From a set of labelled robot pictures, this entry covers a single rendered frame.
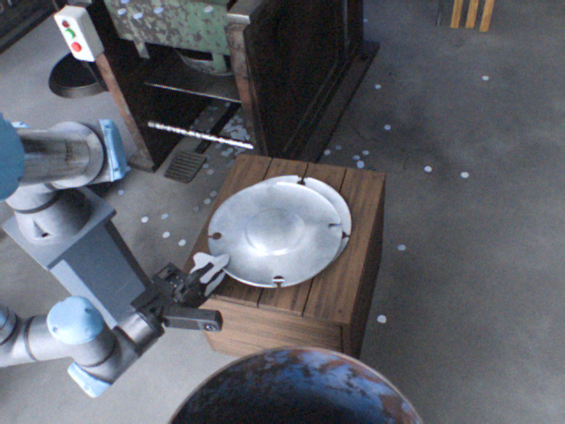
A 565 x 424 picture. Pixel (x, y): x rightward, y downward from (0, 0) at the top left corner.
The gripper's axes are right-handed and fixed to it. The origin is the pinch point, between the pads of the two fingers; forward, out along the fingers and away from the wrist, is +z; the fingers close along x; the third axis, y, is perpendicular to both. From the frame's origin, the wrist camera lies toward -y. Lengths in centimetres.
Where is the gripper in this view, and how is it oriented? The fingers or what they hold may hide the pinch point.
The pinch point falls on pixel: (228, 261)
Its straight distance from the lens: 104.7
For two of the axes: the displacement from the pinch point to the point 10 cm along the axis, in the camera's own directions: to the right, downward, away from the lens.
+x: 0.6, 6.8, 7.3
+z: 6.4, -5.9, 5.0
